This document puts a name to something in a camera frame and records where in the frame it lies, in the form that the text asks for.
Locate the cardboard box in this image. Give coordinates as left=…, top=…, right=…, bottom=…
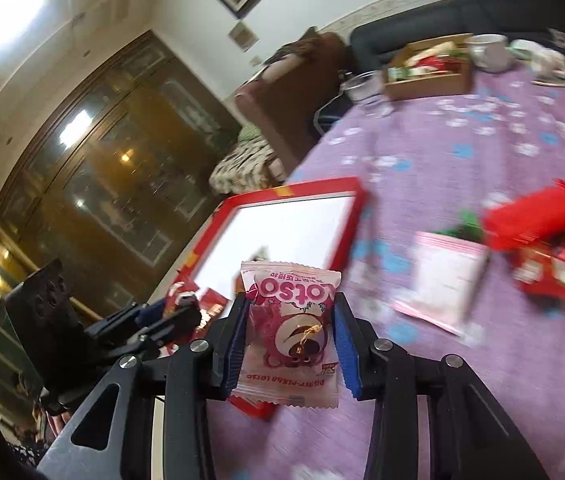
left=381, top=33, right=474, bottom=102

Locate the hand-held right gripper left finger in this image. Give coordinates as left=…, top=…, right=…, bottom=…
left=37, top=292, right=253, bottom=480

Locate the wall sign plate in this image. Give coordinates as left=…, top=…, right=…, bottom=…
left=227, top=20, right=259, bottom=52

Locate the black sofa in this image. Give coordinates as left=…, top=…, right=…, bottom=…
left=349, top=0, right=565, bottom=70

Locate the white crumpled wrapper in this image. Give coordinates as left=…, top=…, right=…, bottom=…
left=509, top=39, right=565, bottom=80

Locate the large red snack packet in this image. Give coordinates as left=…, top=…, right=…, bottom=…
left=481, top=179, right=565, bottom=252

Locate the white cup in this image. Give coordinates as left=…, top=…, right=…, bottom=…
left=465, top=33, right=514, bottom=72

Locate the pale pink snack packet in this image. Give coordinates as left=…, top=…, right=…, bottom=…
left=393, top=231, right=491, bottom=337

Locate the patterned bed mattress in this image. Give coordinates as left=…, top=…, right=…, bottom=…
left=207, top=125, right=287, bottom=197

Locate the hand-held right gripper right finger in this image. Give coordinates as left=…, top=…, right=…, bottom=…
left=333, top=292, right=551, bottom=480

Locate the wooden glass-door cabinet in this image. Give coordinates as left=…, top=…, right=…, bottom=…
left=0, top=29, right=244, bottom=413

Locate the glass bowl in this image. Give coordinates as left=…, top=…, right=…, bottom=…
left=343, top=70, right=386, bottom=104

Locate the red box with white inside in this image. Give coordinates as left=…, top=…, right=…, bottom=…
left=170, top=176, right=366, bottom=421

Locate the brown armchair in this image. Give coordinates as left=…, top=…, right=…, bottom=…
left=234, top=31, right=352, bottom=161

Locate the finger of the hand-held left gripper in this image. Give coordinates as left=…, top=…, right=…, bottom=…
left=135, top=300, right=203, bottom=348

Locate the pile of red snack packets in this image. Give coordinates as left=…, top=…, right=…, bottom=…
left=509, top=217, right=565, bottom=297

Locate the pink bear snack packet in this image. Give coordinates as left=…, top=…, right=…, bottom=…
left=235, top=260, right=342, bottom=409

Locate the green candy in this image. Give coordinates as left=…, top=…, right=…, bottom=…
left=454, top=209, right=486, bottom=242

